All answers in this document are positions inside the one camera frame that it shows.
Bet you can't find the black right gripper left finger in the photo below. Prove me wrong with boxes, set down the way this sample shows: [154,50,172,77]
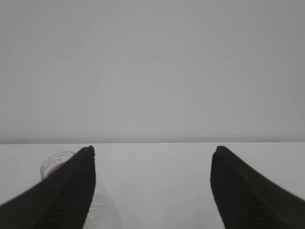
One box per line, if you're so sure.
[0,146,96,229]

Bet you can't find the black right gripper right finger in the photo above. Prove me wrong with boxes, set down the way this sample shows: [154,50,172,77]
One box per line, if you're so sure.
[210,146,305,229]

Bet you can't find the clear water bottle red label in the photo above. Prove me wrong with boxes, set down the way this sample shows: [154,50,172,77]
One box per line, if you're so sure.
[40,151,121,229]

